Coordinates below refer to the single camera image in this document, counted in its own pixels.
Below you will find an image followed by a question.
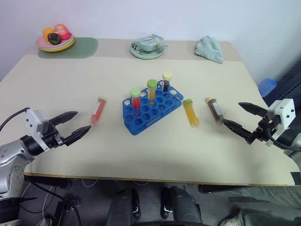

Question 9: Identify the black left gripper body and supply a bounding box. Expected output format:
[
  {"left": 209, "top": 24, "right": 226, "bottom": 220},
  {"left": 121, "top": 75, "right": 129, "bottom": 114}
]
[{"left": 41, "top": 120, "right": 69, "bottom": 149}]

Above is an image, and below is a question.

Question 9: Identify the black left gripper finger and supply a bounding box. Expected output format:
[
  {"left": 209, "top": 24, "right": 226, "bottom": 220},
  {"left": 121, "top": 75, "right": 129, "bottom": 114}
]
[
  {"left": 63, "top": 125, "right": 92, "bottom": 147},
  {"left": 49, "top": 111, "right": 79, "bottom": 126}
]

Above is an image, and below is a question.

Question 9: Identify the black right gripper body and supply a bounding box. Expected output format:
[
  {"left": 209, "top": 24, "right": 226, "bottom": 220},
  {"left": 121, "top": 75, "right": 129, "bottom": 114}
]
[{"left": 246, "top": 113, "right": 281, "bottom": 145}]

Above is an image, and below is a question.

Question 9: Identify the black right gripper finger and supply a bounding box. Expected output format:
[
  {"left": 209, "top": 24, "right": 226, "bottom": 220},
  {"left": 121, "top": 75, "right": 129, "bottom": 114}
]
[
  {"left": 238, "top": 101, "right": 269, "bottom": 117},
  {"left": 222, "top": 119, "right": 254, "bottom": 142}
]

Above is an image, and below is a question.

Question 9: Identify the red tube with pale cap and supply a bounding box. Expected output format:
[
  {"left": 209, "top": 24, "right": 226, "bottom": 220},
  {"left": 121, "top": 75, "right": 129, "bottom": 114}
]
[{"left": 90, "top": 96, "right": 108, "bottom": 125}]

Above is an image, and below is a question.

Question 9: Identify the brown tube with yellow cap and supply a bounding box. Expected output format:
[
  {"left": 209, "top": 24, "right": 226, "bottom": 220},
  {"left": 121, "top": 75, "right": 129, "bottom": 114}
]
[{"left": 206, "top": 97, "right": 226, "bottom": 125}]

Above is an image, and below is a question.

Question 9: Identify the orange tube with green cap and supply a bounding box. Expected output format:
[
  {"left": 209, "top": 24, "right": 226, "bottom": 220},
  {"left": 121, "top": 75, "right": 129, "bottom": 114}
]
[
  {"left": 182, "top": 98, "right": 202, "bottom": 129},
  {"left": 146, "top": 79, "right": 158, "bottom": 100}
]

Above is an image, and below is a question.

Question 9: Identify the red tube with green cap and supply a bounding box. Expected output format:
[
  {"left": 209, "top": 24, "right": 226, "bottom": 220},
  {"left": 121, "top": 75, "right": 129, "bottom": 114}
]
[{"left": 129, "top": 87, "right": 142, "bottom": 116}]

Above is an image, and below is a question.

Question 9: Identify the blue test tube rack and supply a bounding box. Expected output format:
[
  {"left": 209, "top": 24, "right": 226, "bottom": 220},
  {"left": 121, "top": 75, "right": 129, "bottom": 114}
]
[{"left": 122, "top": 80, "right": 185, "bottom": 137}]

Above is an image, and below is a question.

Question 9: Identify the dark tube with yellow cap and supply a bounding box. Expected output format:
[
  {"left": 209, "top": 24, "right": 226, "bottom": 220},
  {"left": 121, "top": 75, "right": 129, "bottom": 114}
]
[{"left": 162, "top": 71, "right": 174, "bottom": 93}]

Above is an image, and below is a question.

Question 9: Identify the stack of blue cups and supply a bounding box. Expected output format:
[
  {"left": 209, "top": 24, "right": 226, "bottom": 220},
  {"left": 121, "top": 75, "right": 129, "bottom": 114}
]
[{"left": 258, "top": 77, "right": 277, "bottom": 97}]

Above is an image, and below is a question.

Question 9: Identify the black ribbed object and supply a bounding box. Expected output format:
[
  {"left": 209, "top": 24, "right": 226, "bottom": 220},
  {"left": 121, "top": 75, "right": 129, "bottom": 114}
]
[{"left": 268, "top": 61, "right": 301, "bottom": 109}]

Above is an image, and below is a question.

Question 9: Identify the yellow plate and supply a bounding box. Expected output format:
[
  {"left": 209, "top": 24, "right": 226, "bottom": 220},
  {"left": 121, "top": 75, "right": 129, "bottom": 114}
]
[{"left": 38, "top": 35, "right": 76, "bottom": 53}]

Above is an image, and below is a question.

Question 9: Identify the green placemat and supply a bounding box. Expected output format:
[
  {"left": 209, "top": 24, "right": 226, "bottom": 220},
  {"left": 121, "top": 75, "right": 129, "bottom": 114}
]
[{"left": 37, "top": 37, "right": 99, "bottom": 60}]

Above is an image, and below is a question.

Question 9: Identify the teal cloth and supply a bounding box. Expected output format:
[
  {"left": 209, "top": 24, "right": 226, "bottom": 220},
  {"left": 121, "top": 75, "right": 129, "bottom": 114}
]
[{"left": 195, "top": 35, "right": 224, "bottom": 65}]

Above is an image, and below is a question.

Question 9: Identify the grey mesh panel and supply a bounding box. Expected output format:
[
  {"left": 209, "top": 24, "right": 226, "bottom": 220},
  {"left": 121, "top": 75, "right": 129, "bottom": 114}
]
[{"left": 228, "top": 185, "right": 301, "bottom": 226}]

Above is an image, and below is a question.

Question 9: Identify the black floor stand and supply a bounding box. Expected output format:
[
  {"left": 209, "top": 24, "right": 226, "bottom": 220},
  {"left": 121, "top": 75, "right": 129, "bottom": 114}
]
[{"left": 49, "top": 199, "right": 79, "bottom": 226}]

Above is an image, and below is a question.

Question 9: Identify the pink plate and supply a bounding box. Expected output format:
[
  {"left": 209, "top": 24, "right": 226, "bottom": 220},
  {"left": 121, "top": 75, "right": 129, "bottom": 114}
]
[{"left": 35, "top": 32, "right": 74, "bottom": 49}]

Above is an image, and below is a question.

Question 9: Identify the dark green toy ball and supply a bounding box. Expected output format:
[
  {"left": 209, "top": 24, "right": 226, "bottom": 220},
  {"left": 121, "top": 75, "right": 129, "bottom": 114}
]
[{"left": 47, "top": 32, "right": 62, "bottom": 45}]

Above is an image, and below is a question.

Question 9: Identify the pink toy fruit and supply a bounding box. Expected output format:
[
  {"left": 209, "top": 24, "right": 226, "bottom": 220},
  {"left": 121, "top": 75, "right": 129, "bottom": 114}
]
[{"left": 54, "top": 23, "right": 71, "bottom": 40}]

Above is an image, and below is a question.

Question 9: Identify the orange toy fruit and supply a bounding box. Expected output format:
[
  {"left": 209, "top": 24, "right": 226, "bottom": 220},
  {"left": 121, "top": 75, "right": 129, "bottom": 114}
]
[{"left": 42, "top": 27, "right": 55, "bottom": 39}]

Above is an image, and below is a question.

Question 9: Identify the white shoe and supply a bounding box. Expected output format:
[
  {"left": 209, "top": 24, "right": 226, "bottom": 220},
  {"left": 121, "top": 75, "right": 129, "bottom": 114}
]
[{"left": 219, "top": 208, "right": 244, "bottom": 226}]

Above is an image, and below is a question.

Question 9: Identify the light green plate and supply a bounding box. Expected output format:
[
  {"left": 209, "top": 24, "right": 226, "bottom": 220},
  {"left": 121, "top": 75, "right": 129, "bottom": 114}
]
[{"left": 129, "top": 41, "right": 166, "bottom": 60}]

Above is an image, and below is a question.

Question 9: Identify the light green bowl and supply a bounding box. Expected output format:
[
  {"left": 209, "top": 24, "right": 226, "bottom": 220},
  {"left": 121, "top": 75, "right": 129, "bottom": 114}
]
[{"left": 131, "top": 40, "right": 169, "bottom": 52}]

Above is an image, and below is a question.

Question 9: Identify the crumpled silver bag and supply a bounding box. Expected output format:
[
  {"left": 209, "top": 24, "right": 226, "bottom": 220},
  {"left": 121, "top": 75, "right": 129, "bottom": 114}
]
[{"left": 134, "top": 33, "right": 166, "bottom": 48}]

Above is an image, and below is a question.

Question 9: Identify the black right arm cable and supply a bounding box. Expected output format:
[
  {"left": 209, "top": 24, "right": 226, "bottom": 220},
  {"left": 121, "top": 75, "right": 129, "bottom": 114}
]
[{"left": 266, "top": 127, "right": 301, "bottom": 152}]

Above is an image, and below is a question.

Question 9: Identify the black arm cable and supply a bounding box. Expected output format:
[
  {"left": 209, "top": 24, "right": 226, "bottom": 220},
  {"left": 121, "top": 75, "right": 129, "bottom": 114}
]
[
  {"left": 0, "top": 107, "right": 30, "bottom": 133},
  {"left": 266, "top": 127, "right": 301, "bottom": 152}
]

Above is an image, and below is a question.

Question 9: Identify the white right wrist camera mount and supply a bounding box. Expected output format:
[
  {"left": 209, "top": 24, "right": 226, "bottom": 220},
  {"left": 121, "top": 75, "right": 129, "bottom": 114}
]
[{"left": 266, "top": 98, "right": 296, "bottom": 147}]

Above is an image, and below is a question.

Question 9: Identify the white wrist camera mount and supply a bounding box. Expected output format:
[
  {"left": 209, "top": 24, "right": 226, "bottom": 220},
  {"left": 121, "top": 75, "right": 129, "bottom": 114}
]
[
  {"left": 25, "top": 108, "right": 51, "bottom": 153},
  {"left": 266, "top": 98, "right": 296, "bottom": 147}
]

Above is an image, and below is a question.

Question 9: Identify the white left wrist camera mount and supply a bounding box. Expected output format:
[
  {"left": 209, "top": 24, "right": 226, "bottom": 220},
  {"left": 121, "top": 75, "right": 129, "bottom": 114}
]
[{"left": 25, "top": 108, "right": 51, "bottom": 153}]

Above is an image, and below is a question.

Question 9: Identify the black table frame bar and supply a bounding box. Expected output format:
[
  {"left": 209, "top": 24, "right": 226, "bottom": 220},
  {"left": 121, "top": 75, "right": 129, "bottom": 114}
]
[
  {"left": 198, "top": 184, "right": 237, "bottom": 194},
  {"left": 24, "top": 174, "right": 73, "bottom": 190}
]

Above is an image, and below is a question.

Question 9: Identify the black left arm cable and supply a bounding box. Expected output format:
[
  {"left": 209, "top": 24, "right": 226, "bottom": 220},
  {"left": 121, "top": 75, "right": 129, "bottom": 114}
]
[{"left": 0, "top": 107, "right": 30, "bottom": 133}]

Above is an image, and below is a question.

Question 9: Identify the white floor cable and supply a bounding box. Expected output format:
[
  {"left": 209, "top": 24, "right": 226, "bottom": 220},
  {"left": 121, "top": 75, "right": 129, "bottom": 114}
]
[{"left": 22, "top": 180, "right": 54, "bottom": 226}]

